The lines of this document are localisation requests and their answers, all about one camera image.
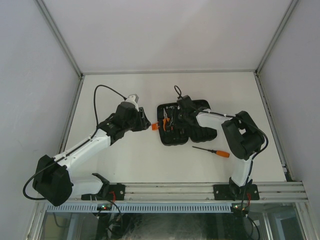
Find black plastic tool case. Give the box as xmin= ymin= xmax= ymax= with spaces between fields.
xmin=156 ymin=102 xmax=218 ymax=146

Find camera black cable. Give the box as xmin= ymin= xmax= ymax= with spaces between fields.
xmin=173 ymin=85 xmax=269 ymax=161
xmin=93 ymin=84 xmax=127 ymax=131

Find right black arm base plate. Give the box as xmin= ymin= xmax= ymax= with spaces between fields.
xmin=213 ymin=184 xmax=260 ymax=201

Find aluminium front rail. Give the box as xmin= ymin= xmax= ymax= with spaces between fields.
xmin=115 ymin=182 xmax=308 ymax=203

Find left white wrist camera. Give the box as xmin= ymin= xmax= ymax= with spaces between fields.
xmin=125 ymin=94 xmax=139 ymax=111

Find orange handle screwdriver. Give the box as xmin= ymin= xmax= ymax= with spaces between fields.
xmin=192 ymin=146 xmax=230 ymax=158

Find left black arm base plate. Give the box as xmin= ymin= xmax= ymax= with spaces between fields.
xmin=81 ymin=173 xmax=126 ymax=202

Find blue slotted cable duct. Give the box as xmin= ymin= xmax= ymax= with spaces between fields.
xmin=46 ymin=202 xmax=232 ymax=214

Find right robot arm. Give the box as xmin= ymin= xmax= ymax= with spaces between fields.
xmin=177 ymin=95 xmax=269 ymax=200

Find right camera black cable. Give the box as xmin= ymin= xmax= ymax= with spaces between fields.
xmin=173 ymin=85 xmax=269 ymax=161

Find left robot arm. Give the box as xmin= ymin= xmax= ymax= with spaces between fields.
xmin=32 ymin=101 xmax=151 ymax=207

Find orange handle needle-nose pliers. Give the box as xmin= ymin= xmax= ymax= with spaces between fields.
xmin=163 ymin=107 xmax=175 ymax=133

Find left camera black cable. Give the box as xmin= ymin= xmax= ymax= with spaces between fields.
xmin=93 ymin=84 xmax=127 ymax=131

